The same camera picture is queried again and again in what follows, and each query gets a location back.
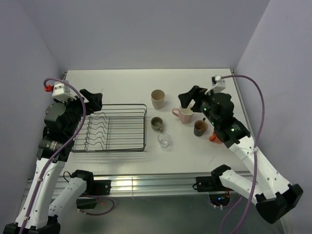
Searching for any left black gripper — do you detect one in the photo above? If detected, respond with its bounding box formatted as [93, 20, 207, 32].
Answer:
[55, 89, 101, 137]

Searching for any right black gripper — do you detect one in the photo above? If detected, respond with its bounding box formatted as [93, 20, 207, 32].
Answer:
[177, 85, 219, 126]

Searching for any pink mug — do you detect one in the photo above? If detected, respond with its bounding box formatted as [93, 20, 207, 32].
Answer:
[172, 105, 194, 124]

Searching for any beige tumbler cup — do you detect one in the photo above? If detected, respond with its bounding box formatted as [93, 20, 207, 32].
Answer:
[151, 89, 165, 109]

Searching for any clear glass cup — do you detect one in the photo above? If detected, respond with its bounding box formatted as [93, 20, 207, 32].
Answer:
[157, 133, 171, 148]

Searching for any orange mug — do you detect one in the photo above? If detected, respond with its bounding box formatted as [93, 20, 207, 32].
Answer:
[209, 131, 222, 144]

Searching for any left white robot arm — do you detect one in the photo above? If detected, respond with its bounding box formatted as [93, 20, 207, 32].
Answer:
[3, 89, 102, 234]

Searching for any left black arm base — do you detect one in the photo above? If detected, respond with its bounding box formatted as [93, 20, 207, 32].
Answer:
[85, 179, 111, 196]

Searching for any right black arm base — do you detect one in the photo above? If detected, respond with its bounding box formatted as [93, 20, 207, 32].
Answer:
[192, 175, 221, 193]

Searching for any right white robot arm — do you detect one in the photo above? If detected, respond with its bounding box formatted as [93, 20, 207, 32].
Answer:
[178, 86, 303, 224]

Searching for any dark grey mug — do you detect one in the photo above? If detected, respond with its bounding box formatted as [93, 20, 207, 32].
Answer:
[194, 117, 208, 137]

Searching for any grey-green small mug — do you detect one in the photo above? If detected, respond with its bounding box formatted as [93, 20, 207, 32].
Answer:
[151, 117, 163, 133]

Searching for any black box under table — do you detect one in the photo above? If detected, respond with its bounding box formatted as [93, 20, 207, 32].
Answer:
[76, 197, 98, 210]

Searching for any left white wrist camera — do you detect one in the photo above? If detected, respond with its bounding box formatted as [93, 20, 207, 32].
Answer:
[44, 82, 75, 102]

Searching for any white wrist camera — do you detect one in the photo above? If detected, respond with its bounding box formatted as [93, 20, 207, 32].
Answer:
[205, 75, 226, 96]
[44, 82, 75, 102]

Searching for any grey wire dish rack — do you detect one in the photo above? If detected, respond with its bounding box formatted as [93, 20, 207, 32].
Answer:
[72, 104, 147, 153]

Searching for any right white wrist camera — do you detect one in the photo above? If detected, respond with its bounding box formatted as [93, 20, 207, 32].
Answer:
[205, 75, 226, 96]

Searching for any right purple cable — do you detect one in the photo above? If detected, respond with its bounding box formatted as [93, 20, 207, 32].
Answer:
[219, 74, 265, 234]

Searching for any aluminium table rail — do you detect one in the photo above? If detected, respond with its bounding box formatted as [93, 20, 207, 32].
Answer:
[94, 173, 211, 197]

